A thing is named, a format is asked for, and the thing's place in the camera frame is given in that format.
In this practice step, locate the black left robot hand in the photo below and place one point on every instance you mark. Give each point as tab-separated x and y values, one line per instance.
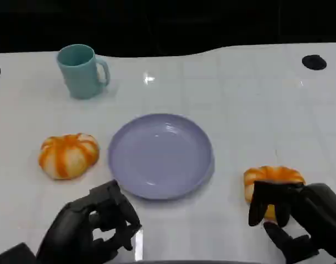
71	228

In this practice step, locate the lilac plate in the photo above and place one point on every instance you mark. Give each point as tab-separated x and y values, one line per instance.
160	156

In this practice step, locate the orange and white bread roll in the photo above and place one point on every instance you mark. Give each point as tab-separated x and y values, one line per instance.
269	173
67	156

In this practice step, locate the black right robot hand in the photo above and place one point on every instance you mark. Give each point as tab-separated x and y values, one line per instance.
313	209

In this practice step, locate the pale green mug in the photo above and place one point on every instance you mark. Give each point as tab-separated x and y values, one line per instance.
79	74

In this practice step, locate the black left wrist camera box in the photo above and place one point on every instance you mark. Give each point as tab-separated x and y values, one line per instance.
12	254

